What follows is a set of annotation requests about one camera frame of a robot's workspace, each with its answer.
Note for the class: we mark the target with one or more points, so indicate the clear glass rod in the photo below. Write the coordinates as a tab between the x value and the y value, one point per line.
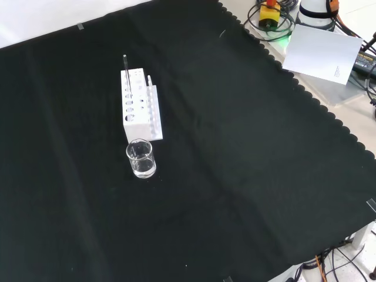
127	73

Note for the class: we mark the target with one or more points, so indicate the white test tube rack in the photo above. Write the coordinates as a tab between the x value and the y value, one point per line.
138	117

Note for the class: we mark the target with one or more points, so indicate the black bench cloth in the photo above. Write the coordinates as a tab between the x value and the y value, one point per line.
205	147

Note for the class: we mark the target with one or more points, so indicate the clear glass beaker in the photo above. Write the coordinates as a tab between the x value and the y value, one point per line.
141	161

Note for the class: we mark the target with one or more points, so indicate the clear tape piece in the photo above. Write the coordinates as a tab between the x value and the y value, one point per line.
371	205
227	279
80	26

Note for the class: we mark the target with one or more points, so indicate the yellow stop button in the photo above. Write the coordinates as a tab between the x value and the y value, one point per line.
268	14

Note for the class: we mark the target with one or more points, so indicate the pale board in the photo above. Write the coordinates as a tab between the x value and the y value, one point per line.
320	53

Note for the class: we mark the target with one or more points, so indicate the black power adapter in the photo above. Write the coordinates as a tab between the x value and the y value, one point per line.
364	63

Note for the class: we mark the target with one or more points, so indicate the white table leg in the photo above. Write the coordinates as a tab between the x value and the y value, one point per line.
362	235

